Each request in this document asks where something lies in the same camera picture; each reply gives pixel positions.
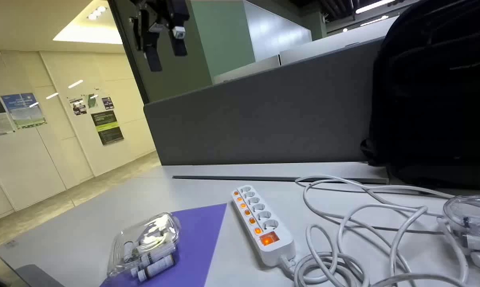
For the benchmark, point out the gray desk partition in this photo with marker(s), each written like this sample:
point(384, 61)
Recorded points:
point(271, 116)

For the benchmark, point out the purple mat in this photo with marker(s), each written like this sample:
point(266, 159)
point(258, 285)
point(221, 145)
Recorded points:
point(200, 239)

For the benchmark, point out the long ceiling tube light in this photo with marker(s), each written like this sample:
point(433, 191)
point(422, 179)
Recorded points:
point(374, 5)

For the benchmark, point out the square ceiling light panel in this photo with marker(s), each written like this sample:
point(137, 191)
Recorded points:
point(92, 26)

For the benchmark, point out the white switched power strip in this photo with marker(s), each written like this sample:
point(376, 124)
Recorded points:
point(259, 223)

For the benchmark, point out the green pillar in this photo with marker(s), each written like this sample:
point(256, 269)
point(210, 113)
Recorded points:
point(223, 37)

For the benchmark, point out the black backpack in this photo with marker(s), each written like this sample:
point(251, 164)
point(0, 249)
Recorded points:
point(435, 96)

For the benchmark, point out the small green wall photo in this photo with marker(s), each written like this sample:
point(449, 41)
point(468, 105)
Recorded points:
point(90, 100)

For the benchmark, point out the blue and green wall poster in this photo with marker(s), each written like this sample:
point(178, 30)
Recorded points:
point(23, 108)

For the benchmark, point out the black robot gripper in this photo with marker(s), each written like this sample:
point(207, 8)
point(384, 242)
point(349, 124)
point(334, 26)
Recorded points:
point(161, 10)

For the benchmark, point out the small dark wall photo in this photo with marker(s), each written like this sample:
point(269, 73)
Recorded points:
point(106, 102)

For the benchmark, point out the clear plastic bag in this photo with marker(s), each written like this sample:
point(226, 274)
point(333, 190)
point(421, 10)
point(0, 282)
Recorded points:
point(145, 247)

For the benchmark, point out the black and green wall poster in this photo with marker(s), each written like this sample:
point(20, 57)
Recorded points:
point(106, 128)

